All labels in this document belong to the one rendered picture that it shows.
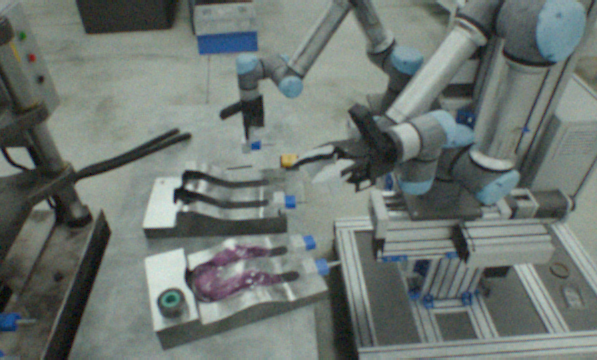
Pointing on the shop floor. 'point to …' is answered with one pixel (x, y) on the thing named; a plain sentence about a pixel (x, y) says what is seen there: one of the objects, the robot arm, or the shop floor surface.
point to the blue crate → (227, 43)
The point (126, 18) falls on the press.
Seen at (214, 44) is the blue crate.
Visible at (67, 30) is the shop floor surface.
